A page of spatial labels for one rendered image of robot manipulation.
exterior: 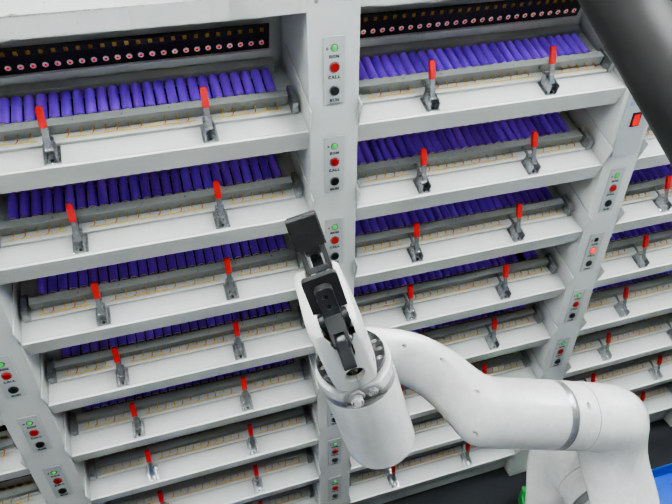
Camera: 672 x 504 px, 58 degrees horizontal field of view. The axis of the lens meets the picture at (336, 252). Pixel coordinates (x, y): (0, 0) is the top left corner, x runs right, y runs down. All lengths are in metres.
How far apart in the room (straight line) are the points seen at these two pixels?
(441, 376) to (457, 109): 0.63
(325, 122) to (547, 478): 0.71
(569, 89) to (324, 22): 0.57
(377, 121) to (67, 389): 0.89
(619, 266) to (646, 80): 1.70
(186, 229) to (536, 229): 0.85
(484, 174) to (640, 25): 1.24
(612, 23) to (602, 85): 1.27
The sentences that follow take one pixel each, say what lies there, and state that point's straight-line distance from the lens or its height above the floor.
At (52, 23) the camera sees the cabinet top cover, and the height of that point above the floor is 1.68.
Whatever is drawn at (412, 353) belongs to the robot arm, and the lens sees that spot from 0.79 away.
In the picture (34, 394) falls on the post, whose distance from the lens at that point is 1.47.
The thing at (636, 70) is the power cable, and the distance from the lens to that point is 0.18.
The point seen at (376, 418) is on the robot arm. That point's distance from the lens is 0.68.
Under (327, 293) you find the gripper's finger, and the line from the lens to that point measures 0.52.
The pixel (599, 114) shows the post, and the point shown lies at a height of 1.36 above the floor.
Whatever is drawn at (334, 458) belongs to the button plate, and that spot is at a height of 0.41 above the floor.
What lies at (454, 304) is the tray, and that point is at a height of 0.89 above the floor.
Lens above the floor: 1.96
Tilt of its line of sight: 37 degrees down
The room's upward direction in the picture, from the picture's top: straight up
